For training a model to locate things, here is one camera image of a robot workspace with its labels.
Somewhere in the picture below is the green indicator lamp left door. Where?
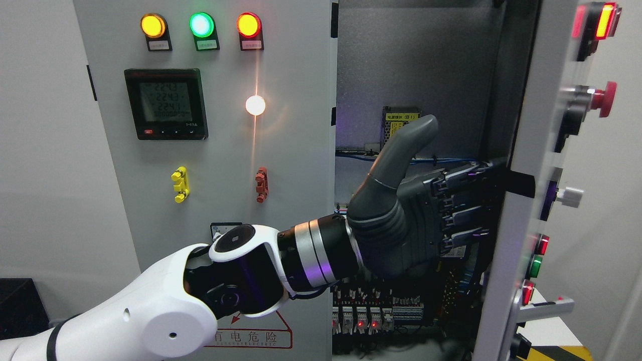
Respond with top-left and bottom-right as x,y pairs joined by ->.
190,12 -> 220,51

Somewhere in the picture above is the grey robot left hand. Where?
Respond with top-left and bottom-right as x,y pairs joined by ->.
347,116 -> 507,278

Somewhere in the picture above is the white selector switch right door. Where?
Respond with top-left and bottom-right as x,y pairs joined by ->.
539,167 -> 584,221

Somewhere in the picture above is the red indicator lamp left door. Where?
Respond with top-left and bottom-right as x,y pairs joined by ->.
236,12 -> 264,51

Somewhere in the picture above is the red terminal post block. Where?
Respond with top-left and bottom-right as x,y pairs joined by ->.
255,166 -> 269,203

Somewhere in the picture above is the red electric hazard warning sticker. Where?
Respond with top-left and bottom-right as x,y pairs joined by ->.
207,311 -> 293,349

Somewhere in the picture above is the silver door handle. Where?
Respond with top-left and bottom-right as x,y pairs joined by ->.
507,288 -> 575,361

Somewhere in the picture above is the white rotary selector switch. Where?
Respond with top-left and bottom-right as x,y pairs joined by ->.
210,222 -> 243,241

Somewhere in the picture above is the lower relay terminal row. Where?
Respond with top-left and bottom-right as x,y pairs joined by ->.
331,284 -> 430,335

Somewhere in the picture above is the red emergency stop button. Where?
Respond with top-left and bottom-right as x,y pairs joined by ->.
553,81 -> 617,153

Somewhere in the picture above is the black digital power meter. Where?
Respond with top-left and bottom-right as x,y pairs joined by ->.
124,68 -> 209,141

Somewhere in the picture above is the metal mesh power supply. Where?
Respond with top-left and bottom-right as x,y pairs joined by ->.
380,106 -> 421,148

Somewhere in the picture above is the yellow terminal post block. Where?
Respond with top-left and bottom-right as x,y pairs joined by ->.
171,166 -> 190,204

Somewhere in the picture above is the white glowing indicator lamp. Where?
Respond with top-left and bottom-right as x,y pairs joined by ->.
245,95 -> 266,116

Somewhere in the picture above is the grey cabinet door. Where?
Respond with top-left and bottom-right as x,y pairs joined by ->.
472,0 -> 622,361
72,0 -> 338,361

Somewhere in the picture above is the yellow indicator lamp left door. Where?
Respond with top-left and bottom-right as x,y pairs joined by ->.
139,13 -> 173,52

